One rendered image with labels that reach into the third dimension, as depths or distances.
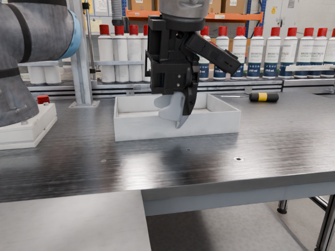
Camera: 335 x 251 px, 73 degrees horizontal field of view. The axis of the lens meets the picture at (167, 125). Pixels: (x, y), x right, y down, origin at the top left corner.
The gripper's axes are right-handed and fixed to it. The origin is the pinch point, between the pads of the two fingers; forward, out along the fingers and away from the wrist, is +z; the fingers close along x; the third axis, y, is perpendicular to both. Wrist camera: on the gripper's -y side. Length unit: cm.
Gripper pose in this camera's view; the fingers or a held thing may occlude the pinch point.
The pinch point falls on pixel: (180, 120)
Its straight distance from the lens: 47.5
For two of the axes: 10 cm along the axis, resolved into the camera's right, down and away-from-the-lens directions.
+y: -9.7, 0.8, -2.5
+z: -0.8, 8.0, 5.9
